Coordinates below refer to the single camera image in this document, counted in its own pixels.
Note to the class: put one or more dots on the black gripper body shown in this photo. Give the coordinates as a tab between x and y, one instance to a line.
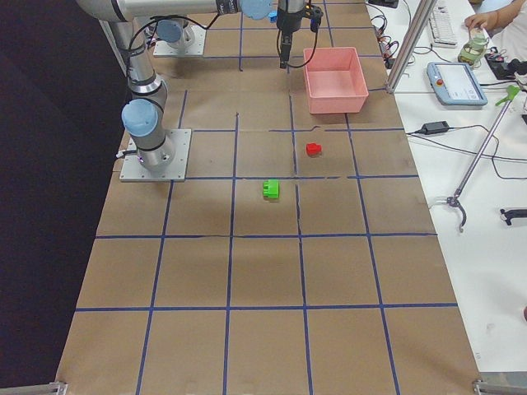
286	21

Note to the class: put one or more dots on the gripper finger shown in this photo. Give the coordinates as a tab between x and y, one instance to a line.
284	51

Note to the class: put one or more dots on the green toy block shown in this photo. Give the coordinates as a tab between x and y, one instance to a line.
271	190

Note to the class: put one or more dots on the pink plastic box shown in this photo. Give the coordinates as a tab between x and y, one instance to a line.
334	81

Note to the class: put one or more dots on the red toy block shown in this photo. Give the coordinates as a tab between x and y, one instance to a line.
313	149

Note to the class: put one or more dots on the white keyboard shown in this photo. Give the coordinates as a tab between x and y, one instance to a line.
440	28

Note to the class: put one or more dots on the black power adapter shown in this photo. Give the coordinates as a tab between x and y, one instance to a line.
433	128

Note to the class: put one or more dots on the teach pendant tablet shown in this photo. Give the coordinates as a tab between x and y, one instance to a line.
454	84

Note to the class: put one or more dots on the glass jar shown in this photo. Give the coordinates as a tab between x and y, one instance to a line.
472	51

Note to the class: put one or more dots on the reacher grabber tool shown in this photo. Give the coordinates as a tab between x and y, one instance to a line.
453	200

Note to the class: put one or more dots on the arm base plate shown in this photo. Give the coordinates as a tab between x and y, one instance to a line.
190	44
168	162

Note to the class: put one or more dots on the aluminium frame post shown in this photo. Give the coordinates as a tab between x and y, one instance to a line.
415	29

